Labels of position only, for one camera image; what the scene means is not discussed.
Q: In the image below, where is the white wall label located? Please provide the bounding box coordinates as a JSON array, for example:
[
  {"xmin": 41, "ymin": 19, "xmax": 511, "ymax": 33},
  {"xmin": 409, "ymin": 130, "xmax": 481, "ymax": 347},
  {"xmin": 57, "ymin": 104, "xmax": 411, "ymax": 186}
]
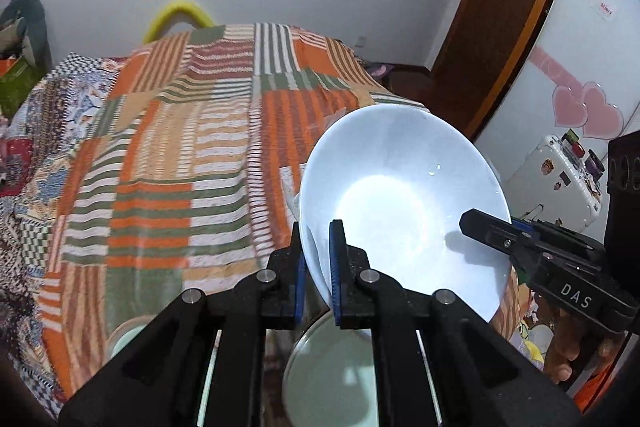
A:
[{"xmin": 590, "ymin": 0, "xmax": 621, "ymax": 22}]

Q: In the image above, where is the person's right hand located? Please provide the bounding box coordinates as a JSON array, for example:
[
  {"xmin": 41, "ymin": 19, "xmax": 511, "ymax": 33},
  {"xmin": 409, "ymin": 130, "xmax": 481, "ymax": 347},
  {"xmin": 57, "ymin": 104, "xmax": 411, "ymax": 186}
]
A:
[{"xmin": 542, "ymin": 309, "xmax": 630, "ymax": 385}]

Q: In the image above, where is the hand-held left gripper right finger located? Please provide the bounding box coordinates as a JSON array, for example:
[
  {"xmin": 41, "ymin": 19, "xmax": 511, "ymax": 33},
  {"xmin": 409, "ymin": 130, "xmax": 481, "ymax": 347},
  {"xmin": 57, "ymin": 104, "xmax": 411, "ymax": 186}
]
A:
[{"xmin": 327, "ymin": 219, "xmax": 583, "ymax": 427}]

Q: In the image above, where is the mint green plate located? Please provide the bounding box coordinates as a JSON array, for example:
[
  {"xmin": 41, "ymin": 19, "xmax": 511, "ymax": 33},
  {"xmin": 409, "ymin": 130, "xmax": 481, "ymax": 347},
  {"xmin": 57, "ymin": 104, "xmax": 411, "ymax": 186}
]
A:
[{"xmin": 281, "ymin": 309, "xmax": 381, "ymax": 427}]

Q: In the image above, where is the striped patchwork blanket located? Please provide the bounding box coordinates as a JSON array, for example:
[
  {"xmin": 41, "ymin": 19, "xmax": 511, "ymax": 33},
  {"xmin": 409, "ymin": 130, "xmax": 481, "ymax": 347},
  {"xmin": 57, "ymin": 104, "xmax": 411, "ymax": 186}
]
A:
[{"xmin": 42, "ymin": 23, "xmax": 431, "ymax": 403}]

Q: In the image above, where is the pink heart wall decoration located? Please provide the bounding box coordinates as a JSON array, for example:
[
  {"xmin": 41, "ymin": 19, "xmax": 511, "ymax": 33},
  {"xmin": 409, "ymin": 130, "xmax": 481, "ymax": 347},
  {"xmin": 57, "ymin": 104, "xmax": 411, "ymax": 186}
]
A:
[
  {"xmin": 551, "ymin": 84, "xmax": 589, "ymax": 128},
  {"xmin": 580, "ymin": 82, "xmax": 626, "ymax": 140}
]

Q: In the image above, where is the yellow chair back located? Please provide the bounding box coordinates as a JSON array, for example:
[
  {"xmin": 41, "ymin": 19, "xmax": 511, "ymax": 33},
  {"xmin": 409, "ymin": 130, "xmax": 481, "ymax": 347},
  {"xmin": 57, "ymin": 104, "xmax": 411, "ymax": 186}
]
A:
[{"xmin": 141, "ymin": 0, "xmax": 217, "ymax": 45}]

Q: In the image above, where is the grey green plush toy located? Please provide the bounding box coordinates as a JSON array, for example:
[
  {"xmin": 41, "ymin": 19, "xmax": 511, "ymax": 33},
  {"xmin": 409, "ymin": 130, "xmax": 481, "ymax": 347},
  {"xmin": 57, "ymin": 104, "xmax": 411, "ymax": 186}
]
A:
[{"xmin": 0, "ymin": 0, "xmax": 53, "ymax": 68}]

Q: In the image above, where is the black speaker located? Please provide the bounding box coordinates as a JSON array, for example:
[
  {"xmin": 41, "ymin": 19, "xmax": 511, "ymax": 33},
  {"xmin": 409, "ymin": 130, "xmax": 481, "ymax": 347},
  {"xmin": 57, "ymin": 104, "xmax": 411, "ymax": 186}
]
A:
[{"xmin": 602, "ymin": 132, "xmax": 640, "ymax": 253}]

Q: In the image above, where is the ornate patterned blanket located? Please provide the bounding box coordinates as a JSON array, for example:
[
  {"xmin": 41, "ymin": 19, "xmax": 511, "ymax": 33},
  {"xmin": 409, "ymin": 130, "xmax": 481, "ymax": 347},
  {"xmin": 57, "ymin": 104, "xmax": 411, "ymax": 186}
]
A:
[{"xmin": 0, "ymin": 52, "xmax": 131, "ymax": 418}]

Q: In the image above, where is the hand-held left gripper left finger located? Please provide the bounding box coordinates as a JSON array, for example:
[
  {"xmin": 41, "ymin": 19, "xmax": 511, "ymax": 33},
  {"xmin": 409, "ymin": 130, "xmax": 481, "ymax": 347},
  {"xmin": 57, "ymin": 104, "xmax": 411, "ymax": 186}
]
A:
[{"xmin": 57, "ymin": 222, "xmax": 308, "ymax": 427}]

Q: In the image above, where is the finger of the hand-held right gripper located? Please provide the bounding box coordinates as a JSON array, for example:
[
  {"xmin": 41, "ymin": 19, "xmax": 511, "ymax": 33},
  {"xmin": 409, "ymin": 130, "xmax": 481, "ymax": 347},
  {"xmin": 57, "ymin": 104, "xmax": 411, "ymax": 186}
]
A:
[
  {"xmin": 512, "ymin": 218, "xmax": 604, "ymax": 254},
  {"xmin": 459, "ymin": 208, "xmax": 541, "ymax": 259}
]

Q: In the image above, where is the green bowl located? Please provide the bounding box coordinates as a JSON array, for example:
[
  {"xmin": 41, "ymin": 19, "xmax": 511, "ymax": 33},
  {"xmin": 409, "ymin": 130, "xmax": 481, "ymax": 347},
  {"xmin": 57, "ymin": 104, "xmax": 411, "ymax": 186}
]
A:
[{"xmin": 106, "ymin": 314, "xmax": 161, "ymax": 360}]

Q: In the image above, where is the white bowl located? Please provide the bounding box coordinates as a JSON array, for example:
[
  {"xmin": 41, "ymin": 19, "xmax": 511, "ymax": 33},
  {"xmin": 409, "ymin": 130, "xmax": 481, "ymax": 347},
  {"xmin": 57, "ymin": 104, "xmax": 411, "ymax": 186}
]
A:
[{"xmin": 298, "ymin": 103, "xmax": 512, "ymax": 324}]

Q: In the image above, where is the brown wooden door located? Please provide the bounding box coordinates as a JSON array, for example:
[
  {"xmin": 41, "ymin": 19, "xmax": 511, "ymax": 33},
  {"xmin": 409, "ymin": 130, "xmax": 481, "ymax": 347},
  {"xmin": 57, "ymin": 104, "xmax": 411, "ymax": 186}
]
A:
[{"xmin": 427, "ymin": 0, "xmax": 571, "ymax": 142}]

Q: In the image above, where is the green box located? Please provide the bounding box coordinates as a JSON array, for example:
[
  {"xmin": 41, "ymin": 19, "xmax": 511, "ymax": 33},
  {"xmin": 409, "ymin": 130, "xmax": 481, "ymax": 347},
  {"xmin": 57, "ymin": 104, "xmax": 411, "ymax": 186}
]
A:
[{"xmin": 0, "ymin": 57, "xmax": 48, "ymax": 118}]

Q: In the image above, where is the white suitcase with stickers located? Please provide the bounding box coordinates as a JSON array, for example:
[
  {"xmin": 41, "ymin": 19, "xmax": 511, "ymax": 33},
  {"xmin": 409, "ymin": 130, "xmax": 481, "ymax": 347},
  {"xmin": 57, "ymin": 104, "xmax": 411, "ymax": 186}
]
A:
[{"xmin": 502, "ymin": 134, "xmax": 608, "ymax": 233}]

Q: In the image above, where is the dark brown stool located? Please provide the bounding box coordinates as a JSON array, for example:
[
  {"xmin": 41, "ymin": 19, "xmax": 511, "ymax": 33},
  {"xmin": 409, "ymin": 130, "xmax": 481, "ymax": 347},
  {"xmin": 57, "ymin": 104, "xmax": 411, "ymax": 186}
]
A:
[{"xmin": 387, "ymin": 64, "xmax": 433, "ymax": 105}]

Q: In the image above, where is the yellow cartoon plush toy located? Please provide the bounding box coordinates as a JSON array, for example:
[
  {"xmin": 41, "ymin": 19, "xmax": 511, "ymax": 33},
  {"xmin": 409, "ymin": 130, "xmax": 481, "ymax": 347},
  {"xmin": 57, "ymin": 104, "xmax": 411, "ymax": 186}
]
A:
[{"xmin": 515, "ymin": 287, "xmax": 556, "ymax": 368}]

